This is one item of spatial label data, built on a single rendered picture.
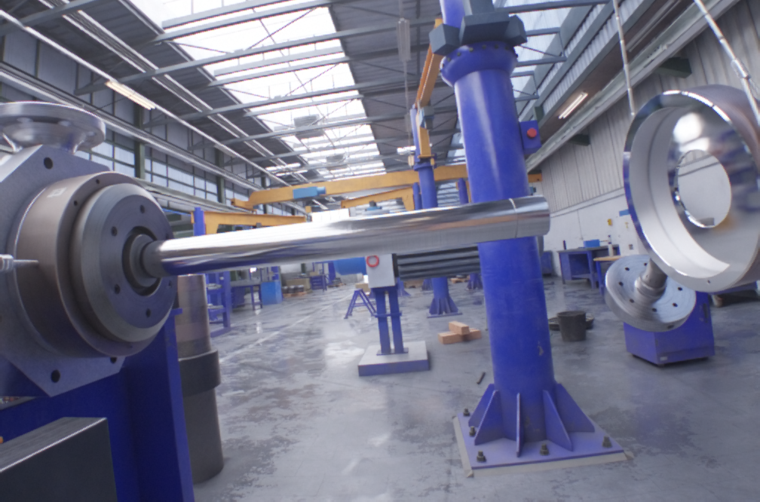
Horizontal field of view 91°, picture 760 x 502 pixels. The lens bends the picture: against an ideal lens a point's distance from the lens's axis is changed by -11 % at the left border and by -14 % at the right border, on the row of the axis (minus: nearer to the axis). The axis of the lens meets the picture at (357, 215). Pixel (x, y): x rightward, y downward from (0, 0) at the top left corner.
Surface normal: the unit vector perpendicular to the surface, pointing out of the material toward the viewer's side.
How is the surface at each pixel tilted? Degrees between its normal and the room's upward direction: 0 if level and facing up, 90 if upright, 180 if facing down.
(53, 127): 133
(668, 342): 90
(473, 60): 129
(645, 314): 49
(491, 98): 90
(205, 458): 90
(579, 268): 90
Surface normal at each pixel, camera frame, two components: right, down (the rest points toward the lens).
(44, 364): 0.99, -0.12
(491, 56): 0.07, 0.52
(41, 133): 0.50, 0.40
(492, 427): 0.25, -0.14
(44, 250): -0.12, -0.22
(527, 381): -0.28, -0.08
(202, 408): 0.84, -0.15
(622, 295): -0.20, -0.72
